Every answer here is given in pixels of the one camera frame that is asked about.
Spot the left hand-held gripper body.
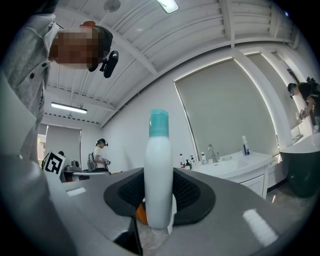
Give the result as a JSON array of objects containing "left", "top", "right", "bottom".
[{"left": 41, "top": 150, "right": 67, "bottom": 179}]

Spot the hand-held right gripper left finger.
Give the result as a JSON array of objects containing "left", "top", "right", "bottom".
[{"left": 41, "top": 167, "right": 148, "bottom": 256}]

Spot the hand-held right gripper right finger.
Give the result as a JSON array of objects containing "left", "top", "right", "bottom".
[{"left": 153, "top": 167, "right": 305, "bottom": 256}]

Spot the white sink vanity cabinet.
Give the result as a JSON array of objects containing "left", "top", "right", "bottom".
[{"left": 191, "top": 149, "right": 275, "bottom": 200}]

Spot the white bottle with teal cap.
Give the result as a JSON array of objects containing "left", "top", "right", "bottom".
[{"left": 143, "top": 108, "right": 174, "bottom": 230}]

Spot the grey machine on table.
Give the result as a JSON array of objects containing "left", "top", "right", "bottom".
[{"left": 65, "top": 160, "right": 82, "bottom": 172}]

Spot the grey backpack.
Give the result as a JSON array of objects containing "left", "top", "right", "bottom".
[{"left": 87, "top": 152, "right": 98, "bottom": 173}]

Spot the long ceiling light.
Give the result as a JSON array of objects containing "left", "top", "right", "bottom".
[{"left": 50, "top": 101, "right": 88, "bottom": 115}]

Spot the orange plastic item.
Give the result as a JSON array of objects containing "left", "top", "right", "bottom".
[{"left": 135, "top": 203, "right": 149, "bottom": 224}]

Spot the chrome faucet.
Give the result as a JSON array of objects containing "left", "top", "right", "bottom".
[{"left": 206, "top": 143, "right": 220, "bottom": 163}]

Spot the white pump bottle blue label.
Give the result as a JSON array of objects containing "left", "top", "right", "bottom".
[{"left": 241, "top": 135, "right": 251, "bottom": 157}]

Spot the dark green bathtub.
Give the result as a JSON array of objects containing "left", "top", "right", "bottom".
[{"left": 279, "top": 132, "right": 320, "bottom": 199}]

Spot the large grey window blind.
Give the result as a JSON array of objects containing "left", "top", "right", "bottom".
[{"left": 174, "top": 57, "right": 280, "bottom": 161}]

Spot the person's grey shirt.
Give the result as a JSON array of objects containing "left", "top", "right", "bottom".
[{"left": 3, "top": 13, "right": 60, "bottom": 165}]

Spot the person's head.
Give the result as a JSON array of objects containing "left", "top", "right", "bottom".
[{"left": 48, "top": 20, "right": 114, "bottom": 73}]

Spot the narrow grey window blind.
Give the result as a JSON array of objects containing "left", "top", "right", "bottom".
[{"left": 246, "top": 52, "right": 310, "bottom": 131}]

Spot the rectangular ceiling light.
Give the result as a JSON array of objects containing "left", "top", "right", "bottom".
[{"left": 156, "top": 0, "right": 180, "bottom": 14}]

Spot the black head-mounted camera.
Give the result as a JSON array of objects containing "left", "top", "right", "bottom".
[{"left": 99, "top": 50, "right": 120, "bottom": 79}]

